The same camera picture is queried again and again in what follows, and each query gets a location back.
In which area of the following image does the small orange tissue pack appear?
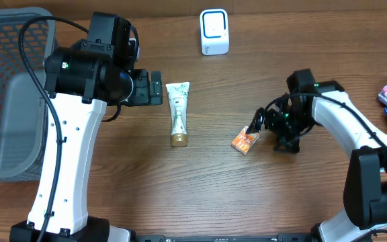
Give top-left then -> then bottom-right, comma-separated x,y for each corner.
231,126 -> 260,155

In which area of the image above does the white cosmetic tube gold cap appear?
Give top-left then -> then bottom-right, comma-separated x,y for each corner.
166,82 -> 190,147

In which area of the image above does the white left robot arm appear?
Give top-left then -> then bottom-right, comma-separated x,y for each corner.
9,12 -> 163,242

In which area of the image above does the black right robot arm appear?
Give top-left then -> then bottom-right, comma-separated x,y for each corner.
246,69 -> 387,241

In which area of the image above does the white barcode scanner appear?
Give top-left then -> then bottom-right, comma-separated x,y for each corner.
200,8 -> 230,56

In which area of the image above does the grey plastic shopping basket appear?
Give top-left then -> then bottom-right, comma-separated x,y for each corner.
0,7 -> 50,182

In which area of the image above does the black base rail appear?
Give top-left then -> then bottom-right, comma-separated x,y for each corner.
131,233 -> 318,242

